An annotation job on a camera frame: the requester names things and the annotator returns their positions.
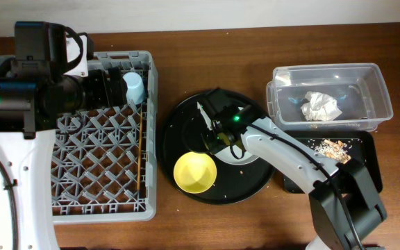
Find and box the blue plastic cup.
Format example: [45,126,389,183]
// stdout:
[123,72,146,105]

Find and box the grey round plate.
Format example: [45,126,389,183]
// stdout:
[215,145,258,165]

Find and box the yellow plastic bowl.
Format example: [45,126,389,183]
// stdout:
[173,151,217,194]

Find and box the wooden chopstick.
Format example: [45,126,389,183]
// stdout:
[137,111,143,193]

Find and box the white napkin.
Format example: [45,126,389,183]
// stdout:
[301,92,342,122]

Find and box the food scraps and rice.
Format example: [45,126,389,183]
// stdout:
[312,139,351,164]

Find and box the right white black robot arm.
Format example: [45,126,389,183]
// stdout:
[197,89,388,249]

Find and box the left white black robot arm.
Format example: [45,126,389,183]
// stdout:
[0,22,126,249]

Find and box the grey plastic dishwasher rack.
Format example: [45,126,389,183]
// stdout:
[0,50,159,228]

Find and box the black rectangular waste tray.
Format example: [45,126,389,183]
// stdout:
[286,131,383,193]

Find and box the clear plastic waste bin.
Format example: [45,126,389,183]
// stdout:
[266,63,394,131]

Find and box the round black serving tray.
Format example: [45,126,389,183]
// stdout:
[157,92,276,205]

